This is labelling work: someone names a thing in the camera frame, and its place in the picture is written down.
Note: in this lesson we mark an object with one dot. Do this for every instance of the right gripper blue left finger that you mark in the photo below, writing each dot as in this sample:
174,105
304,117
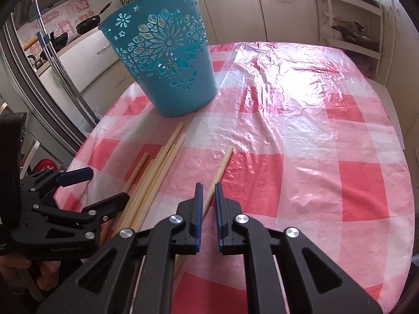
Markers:
196,217

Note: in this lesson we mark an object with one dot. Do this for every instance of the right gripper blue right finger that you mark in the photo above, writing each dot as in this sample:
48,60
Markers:
220,204

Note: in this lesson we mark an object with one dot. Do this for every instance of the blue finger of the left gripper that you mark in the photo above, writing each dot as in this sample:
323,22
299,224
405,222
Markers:
74,177

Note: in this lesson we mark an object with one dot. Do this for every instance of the red white checkered tablecloth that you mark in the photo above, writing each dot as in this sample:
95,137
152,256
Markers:
313,148

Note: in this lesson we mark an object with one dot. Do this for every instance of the black frying pan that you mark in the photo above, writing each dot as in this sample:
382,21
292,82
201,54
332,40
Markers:
92,22

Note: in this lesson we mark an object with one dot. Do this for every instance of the blue perforated plastic basket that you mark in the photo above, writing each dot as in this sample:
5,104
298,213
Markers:
163,45

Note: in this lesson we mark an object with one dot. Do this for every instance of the white rolling storage cart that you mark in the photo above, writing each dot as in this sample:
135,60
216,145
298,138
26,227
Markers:
355,26

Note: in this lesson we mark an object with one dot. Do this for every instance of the blue handled mop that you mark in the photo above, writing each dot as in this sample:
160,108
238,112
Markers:
60,71

